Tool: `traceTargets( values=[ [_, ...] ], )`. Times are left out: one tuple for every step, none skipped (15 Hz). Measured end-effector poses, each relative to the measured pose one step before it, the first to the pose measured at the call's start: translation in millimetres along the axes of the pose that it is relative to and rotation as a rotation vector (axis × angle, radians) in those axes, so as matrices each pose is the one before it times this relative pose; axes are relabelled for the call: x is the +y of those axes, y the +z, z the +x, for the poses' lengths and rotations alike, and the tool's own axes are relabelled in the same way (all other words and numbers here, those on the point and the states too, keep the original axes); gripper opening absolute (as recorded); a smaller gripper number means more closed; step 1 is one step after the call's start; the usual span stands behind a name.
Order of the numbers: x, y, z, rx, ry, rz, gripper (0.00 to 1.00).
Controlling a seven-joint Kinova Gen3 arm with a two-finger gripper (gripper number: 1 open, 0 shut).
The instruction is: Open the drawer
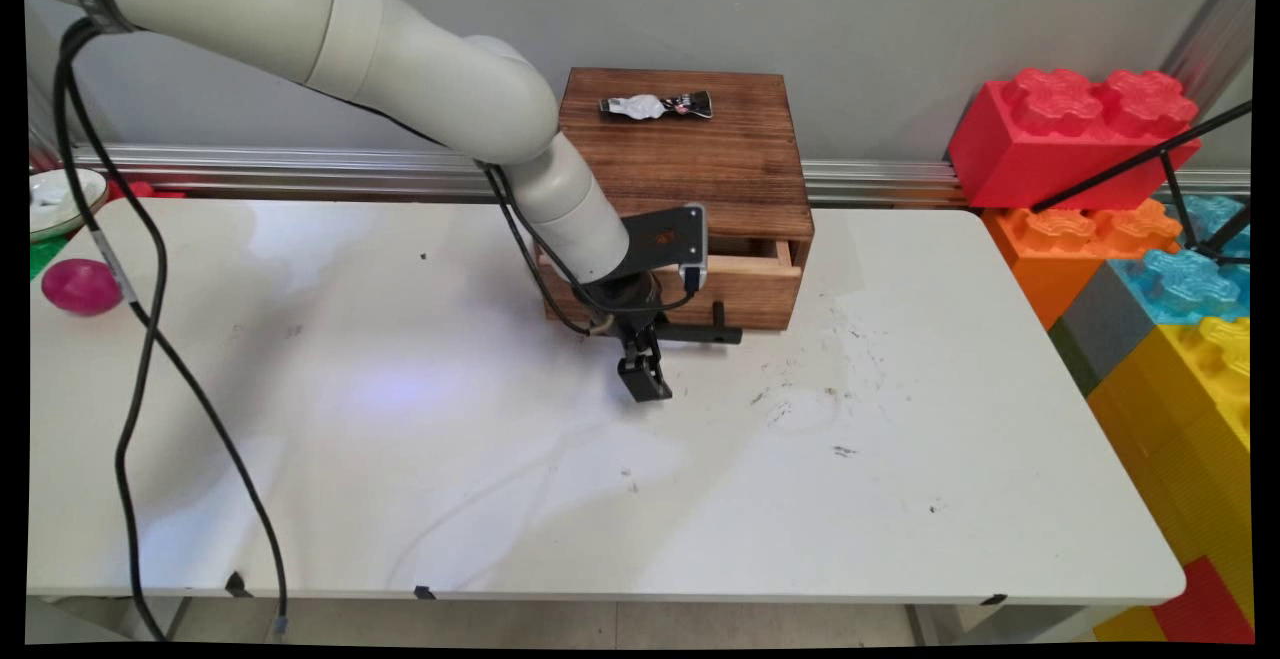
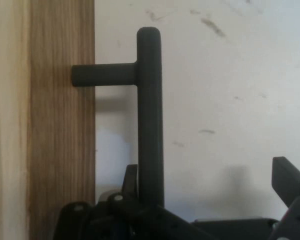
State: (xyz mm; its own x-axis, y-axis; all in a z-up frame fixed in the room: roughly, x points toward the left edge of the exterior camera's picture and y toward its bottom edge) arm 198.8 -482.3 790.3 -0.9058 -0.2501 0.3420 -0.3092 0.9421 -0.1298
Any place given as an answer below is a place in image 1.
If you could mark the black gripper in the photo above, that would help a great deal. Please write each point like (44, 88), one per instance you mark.
(628, 301)

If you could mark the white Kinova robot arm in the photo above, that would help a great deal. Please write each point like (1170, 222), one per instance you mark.
(400, 69)

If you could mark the brown wooden drawer box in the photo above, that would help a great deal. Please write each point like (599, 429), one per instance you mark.
(720, 169)

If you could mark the black white crumpled packet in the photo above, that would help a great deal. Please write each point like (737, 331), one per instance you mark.
(655, 106)

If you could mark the large orange toy brick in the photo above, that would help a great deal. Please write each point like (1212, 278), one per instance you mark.
(1050, 249)

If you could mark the large grey toy brick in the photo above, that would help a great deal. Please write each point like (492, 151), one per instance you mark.
(1100, 324)

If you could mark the large red toy brick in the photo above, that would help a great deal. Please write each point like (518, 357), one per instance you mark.
(1060, 139)

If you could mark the red flat piece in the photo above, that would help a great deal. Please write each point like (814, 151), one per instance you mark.
(150, 190)

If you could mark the large yellow toy brick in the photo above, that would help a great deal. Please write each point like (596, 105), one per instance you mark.
(1180, 419)

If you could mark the large blue toy brick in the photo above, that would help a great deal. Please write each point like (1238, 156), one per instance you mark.
(1190, 284)

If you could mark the black tripod stand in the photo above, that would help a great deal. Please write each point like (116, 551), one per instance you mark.
(1170, 174)

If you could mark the pink ball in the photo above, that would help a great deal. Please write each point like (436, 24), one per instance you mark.
(80, 287)

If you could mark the white bowl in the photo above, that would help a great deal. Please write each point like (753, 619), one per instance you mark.
(60, 201)

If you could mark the green flat piece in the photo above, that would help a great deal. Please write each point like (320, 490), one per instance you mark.
(44, 257)

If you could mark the small red toy brick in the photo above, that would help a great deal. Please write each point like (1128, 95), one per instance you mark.
(1205, 609)

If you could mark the aluminium wall rail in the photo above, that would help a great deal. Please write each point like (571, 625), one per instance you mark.
(300, 169)

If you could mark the grey table leg frame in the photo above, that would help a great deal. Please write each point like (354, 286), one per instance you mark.
(1000, 624)

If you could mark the aluminium corner post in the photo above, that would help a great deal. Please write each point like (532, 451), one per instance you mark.
(1215, 34)

